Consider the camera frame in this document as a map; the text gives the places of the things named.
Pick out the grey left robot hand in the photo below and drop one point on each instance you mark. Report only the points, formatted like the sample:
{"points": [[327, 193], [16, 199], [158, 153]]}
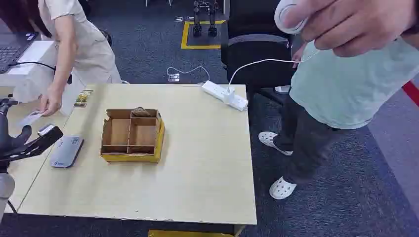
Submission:
{"points": [[13, 147]]}

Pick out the pale card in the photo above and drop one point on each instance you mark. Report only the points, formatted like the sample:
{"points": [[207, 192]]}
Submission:
{"points": [[30, 118]]}

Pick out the white round device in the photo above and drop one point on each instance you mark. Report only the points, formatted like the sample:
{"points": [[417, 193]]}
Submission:
{"points": [[281, 20]]}

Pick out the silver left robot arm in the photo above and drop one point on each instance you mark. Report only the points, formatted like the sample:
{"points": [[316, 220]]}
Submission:
{"points": [[5, 189]]}

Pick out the grey flat device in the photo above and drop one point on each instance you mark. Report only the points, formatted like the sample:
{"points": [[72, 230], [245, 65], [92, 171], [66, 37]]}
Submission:
{"points": [[66, 152]]}

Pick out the person's hand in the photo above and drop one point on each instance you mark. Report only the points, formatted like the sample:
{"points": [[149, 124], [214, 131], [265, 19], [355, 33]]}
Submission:
{"points": [[353, 23], [50, 101]]}

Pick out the white box appliance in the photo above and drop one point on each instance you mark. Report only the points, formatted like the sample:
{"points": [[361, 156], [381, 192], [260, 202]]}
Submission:
{"points": [[29, 78]]}

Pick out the yellow green printed card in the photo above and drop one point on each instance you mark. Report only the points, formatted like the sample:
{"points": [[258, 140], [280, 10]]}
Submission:
{"points": [[83, 98]]}

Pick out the black laptop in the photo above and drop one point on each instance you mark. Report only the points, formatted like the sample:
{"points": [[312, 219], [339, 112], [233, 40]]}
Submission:
{"points": [[11, 50]]}

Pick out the wooden compartment box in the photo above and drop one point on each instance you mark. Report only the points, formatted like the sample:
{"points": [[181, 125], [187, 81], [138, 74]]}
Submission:
{"points": [[131, 157]]}

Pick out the person in beige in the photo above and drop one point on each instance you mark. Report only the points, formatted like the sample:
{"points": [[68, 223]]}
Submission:
{"points": [[88, 45]]}

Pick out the silver floor socket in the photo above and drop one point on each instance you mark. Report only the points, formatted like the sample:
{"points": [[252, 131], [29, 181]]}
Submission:
{"points": [[173, 78]]}

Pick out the yellow box under desk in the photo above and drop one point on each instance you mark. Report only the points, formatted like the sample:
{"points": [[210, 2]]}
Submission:
{"points": [[186, 234]]}

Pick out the white power strip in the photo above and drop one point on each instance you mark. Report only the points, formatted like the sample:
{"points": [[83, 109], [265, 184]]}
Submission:
{"points": [[214, 90]]}

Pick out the white plug charger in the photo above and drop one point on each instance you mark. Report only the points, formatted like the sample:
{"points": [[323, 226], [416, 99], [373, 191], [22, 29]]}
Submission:
{"points": [[229, 95]]}

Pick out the black robot legs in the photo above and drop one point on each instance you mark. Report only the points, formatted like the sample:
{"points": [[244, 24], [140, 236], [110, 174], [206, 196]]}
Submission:
{"points": [[204, 19]]}

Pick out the black office chair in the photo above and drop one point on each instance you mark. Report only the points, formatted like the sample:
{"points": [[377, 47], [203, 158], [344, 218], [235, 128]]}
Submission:
{"points": [[255, 62]]}

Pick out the person in pale green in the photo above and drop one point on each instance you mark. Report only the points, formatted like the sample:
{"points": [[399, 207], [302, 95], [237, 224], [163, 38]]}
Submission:
{"points": [[343, 88]]}

